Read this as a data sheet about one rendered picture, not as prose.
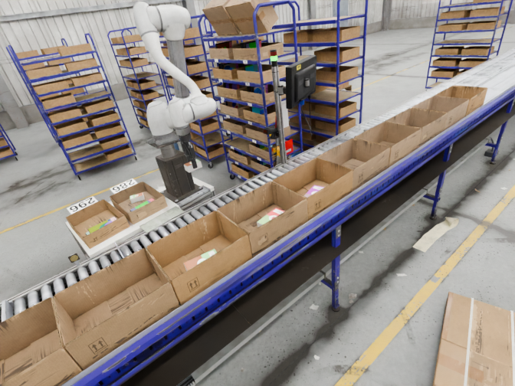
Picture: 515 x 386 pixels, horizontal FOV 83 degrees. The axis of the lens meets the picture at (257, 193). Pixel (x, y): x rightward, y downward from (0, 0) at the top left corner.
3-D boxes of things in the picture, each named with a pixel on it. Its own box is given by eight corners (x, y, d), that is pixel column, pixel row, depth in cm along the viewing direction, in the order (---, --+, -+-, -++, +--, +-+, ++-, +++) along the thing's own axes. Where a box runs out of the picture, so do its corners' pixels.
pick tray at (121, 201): (146, 191, 249) (142, 181, 243) (168, 206, 223) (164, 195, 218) (113, 207, 233) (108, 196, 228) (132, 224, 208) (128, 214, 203)
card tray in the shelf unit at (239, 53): (233, 59, 289) (231, 48, 284) (257, 53, 304) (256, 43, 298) (259, 60, 261) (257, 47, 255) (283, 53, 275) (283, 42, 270)
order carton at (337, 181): (316, 179, 203) (316, 157, 194) (352, 194, 182) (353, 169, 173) (273, 204, 184) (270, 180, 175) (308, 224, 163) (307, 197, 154)
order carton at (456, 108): (430, 113, 278) (434, 95, 269) (465, 119, 257) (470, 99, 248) (408, 125, 259) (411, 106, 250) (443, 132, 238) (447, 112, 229)
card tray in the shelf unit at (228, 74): (213, 77, 334) (211, 67, 329) (235, 71, 348) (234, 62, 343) (232, 80, 305) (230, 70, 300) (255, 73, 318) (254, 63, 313)
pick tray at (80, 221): (109, 209, 231) (103, 198, 226) (130, 226, 207) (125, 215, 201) (71, 227, 215) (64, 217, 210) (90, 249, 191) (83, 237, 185)
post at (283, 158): (287, 167, 270) (277, 64, 223) (290, 168, 266) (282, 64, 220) (277, 172, 264) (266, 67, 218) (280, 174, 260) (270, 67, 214)
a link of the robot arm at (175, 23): (170, 121, 225) (197, 114, 234) (178, 130, 215) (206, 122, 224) (149, 3, 173) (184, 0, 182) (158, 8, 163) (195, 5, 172)
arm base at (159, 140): (143, 142, 217) (141, 135, 214) (171, 134, 229) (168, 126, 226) (152, 147, 204) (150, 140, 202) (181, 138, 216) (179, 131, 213)
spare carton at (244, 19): (224, 7, 267) (234, -7, 269) (242, 34, 288) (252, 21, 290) (250, 1, 240) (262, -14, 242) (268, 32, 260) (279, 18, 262)
